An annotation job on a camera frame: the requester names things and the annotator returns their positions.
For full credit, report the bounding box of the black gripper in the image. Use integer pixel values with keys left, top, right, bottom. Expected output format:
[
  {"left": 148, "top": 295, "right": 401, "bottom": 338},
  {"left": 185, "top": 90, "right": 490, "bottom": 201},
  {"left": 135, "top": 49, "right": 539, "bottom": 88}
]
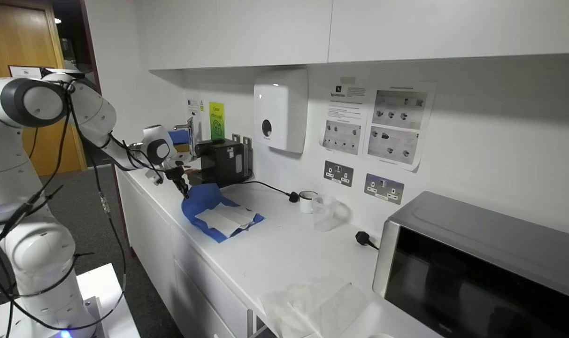
[{"left": 165, "top": 159, "right": 193, "bottom": 197}]

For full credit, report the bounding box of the blue placemat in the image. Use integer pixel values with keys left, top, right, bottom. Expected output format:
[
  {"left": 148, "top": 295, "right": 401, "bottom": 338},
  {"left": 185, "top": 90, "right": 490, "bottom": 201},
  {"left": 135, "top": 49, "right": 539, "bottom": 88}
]
[{"left": 180, "top": 182, "right": 266, "bottom": 244}]

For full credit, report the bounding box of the black coffee machine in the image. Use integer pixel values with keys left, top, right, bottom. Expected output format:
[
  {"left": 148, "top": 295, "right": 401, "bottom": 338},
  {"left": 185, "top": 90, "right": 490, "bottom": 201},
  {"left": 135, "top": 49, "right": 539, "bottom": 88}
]
[{"left": 193, "top": 137, "right": 255, "bottom": 190}]

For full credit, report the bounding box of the blue box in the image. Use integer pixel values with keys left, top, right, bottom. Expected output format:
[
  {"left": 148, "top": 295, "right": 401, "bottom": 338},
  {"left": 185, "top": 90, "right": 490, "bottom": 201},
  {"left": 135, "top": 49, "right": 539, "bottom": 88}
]
[{"left": 167, "top": 124, "right": 191, "bottom": 146}]

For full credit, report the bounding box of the white base cabinet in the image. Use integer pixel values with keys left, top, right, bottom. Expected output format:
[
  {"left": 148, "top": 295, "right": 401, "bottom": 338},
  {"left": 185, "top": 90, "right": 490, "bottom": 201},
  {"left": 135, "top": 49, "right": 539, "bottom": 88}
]
[{"left": 112, "top": 159, "right": 255, "bottom": 338}]

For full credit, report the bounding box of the green yellow poster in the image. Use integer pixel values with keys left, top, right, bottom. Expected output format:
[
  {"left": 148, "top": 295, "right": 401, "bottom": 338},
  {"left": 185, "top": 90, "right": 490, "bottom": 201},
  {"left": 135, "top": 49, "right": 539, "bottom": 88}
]
[{"left": 206, "top": 99, "right": 227, "bottom": 141}]

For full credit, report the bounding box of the white paper towel dispenser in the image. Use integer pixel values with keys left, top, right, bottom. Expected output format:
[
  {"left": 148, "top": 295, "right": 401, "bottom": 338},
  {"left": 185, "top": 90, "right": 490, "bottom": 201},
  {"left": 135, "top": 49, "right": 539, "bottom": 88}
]
[{"left": 251, "top": 69, "right": 309, "bottom": 156}]

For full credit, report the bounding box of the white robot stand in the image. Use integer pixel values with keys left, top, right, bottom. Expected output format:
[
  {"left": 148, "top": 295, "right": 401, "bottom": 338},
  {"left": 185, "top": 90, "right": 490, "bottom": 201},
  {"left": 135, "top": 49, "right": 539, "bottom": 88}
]
[{"left": 0, "top": 261, "right": 140, "bottom": 338}]

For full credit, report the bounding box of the white laminated notice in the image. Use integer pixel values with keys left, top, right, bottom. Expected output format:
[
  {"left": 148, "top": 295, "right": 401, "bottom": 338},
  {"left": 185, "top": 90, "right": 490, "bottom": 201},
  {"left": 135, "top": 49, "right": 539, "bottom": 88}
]
[
  {"left": 364, "top": 82, "right": 433, "bottom": 173},
  {"left": 319, "top": 73, "right": 368, "bottom": 158}
]

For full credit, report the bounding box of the black microwave plug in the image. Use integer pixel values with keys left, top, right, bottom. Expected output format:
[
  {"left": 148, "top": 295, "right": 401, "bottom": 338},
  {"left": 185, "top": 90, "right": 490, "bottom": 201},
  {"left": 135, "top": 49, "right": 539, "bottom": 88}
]
[{"left": 353, "top": 229, "right": 383, "bottom": 253}]

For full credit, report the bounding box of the white door sign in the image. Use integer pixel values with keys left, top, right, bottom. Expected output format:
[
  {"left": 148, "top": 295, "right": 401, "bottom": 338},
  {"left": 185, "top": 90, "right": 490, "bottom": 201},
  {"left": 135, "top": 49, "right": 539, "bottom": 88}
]
[{"left": 7, "top": 64, "right": 45, "bottom": 81}]

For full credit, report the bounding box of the wooden door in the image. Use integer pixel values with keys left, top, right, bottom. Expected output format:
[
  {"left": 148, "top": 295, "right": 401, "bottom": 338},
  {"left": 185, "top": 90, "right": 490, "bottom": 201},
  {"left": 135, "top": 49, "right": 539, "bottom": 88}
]
[{"left": 0, "top": 0, "right": 90, "bottom": 180}]

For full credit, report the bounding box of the silver microwave oven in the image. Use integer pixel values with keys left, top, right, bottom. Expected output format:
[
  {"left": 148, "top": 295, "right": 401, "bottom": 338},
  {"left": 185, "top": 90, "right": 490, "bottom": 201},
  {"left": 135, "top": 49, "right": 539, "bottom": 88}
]
[{"left": 371, "top": 190, "right": 569, "bottom": 338}]

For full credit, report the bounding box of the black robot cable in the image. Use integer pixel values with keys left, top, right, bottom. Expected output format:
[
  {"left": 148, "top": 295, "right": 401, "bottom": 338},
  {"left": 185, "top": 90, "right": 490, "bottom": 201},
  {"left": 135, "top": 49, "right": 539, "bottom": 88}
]
[
  {"left": 0, "top": 111, "right": 73, "bottom": 265},
  {"left": 82, "top": 146, "right": 129, "bottom": 317}
]

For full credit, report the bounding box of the black power cable with plug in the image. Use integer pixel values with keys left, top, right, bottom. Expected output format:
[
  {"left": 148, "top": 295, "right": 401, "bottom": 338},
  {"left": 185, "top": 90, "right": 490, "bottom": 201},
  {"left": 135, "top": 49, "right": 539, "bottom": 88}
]
[{"left": 232, "top": 178, "right": 302, "bottom": 205}]

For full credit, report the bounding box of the white wall cabinet unit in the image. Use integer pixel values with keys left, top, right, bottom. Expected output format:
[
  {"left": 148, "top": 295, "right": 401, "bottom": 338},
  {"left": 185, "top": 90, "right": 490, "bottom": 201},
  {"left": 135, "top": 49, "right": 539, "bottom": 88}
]
[{"left": 146, "top": 0, "right": 569, "bottom": 71}]

